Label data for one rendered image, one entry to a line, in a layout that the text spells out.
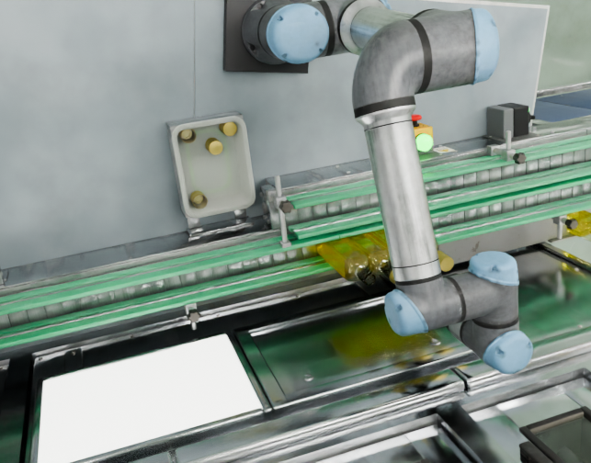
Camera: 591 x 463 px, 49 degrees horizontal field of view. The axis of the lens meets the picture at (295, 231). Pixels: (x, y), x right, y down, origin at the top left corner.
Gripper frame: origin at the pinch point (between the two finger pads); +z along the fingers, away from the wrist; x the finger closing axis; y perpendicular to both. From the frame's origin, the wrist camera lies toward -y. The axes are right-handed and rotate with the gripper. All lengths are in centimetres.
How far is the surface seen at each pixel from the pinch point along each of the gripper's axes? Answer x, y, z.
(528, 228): -9, 53, 31
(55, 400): -13, -73, 9
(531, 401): -16.6, 11.5, -27.0
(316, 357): -12.6, -20.8, 0.1
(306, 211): 8.9, -10.4, 30.5
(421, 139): 20.8, 22.9, 33.6
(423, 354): -12.4, -1.0, -9.1
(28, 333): -3, -77, 24
